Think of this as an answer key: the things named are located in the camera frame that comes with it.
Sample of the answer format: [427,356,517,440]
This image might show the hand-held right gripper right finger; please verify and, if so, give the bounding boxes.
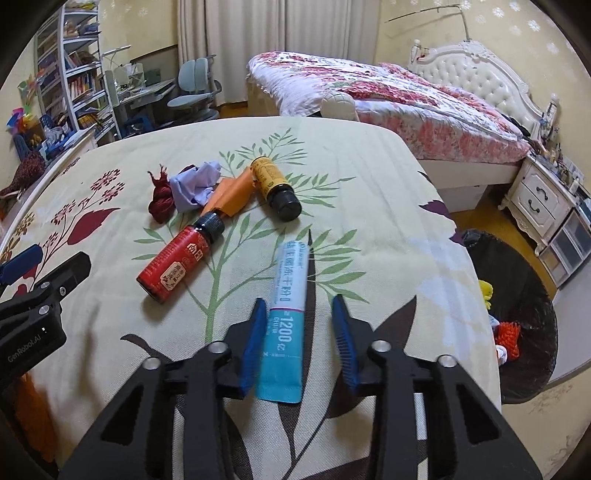
[331,294,543,480]

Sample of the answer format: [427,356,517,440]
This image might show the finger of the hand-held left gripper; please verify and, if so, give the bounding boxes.
[0,252,93,343]
[0,244,41,285]

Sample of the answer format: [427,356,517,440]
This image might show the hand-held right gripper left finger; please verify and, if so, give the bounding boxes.
[58,298,269,480]

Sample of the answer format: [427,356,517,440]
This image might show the white and teal sachet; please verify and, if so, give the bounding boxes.
[254,240,309,406]

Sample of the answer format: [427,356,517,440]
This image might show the red label bottle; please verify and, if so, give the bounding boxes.
[136,211,225,304]

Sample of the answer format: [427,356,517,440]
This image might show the dark red yarn bundle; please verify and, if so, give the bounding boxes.
[147,164,177,224]

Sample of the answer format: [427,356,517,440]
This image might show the orange paper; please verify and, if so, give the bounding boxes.
[199,167,254,217]

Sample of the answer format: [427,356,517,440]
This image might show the red foam fruit net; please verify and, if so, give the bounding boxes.
[493,320,522,363]

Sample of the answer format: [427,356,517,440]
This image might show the yellow label bottle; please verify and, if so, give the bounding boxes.
[249,157,302,221]

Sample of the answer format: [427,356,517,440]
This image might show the purple paper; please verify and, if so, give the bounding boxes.
[168,160,222,214]

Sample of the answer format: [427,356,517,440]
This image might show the round bin with black bag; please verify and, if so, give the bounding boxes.
[455,228,557,406]

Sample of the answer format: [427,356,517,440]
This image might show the dark red duster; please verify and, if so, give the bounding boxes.
[0,150,49,204]

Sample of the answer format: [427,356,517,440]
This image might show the colourful plastic toys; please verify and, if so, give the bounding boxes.
[7,106,43,136]

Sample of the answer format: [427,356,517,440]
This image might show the cream leaf print tablecloth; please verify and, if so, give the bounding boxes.
[0,115,502,480]

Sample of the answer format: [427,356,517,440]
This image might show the blue plastic stool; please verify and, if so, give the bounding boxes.
[124,117,153,137]

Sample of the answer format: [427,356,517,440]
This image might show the white storage box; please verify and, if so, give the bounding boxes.
[436,182,489,211]

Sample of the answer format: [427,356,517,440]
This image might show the white bookshelf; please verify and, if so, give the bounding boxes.
[34,4,116,144]

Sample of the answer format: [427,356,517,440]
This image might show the grey study desk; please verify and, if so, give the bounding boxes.
[104,69,178,139]

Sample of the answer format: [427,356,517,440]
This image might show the white nightstand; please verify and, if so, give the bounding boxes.
[499,154,578,254]

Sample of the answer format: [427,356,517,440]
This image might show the clear plastic drawer unit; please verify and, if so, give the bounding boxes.
[538,203,591,289]

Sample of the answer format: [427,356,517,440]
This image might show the pink floral quilt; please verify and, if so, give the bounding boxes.
[247,51,534,162]

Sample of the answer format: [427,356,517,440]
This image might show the light blue desk chair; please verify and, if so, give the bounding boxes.
[167,56,221,123]

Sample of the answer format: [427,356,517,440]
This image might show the pile of nightstand clutter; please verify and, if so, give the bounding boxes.
[531,99,591,195]

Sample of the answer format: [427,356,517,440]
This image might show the beige pleated curtain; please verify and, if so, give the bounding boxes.
[178,0,287,63]
[284,0,380,71]

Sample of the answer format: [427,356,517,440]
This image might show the white bed with tufted headboard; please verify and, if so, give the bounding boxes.
[247,41,551,209]

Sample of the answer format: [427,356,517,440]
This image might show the metal net rod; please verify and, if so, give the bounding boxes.
[385,4,472,42]

